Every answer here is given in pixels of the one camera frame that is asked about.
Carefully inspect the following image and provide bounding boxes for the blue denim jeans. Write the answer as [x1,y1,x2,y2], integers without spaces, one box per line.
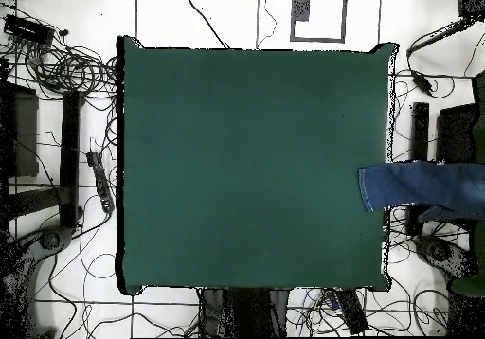
[357,159,485,222]

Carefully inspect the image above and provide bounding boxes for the dark green table cloth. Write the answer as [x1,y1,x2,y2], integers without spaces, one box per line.
[115,35,399,296]

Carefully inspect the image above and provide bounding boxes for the black power strip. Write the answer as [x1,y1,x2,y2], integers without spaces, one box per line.
[85,150,116,214]
[332,288,369,335]

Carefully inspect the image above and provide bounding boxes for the grey floor socket plate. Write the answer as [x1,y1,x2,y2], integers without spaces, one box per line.
[292,0,312,23]

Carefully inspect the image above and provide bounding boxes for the grey tape square outline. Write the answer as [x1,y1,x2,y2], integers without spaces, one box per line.
[290,0,348,44]

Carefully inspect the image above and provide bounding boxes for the black power adapter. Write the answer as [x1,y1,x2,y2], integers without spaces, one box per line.
[410,69,435,95]

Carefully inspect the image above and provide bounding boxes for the grey stand leg round foot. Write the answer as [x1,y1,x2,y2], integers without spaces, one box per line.
[3,224,75,336]
[413,234,479,283]

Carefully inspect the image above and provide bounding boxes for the black hub box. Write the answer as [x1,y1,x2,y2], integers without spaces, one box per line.
[2,13,57,47]

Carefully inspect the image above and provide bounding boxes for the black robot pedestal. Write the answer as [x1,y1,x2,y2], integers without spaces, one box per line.
[198,287,291,338]

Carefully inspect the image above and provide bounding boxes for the long black floor cable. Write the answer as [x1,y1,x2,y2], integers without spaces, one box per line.
[185,0,231,50]

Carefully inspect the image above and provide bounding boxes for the coiled black cable bundle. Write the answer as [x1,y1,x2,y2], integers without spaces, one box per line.
[22,43,118,101]

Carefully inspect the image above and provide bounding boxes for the thick black cable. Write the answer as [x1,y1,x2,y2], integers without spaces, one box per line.
[405,18,475,58]

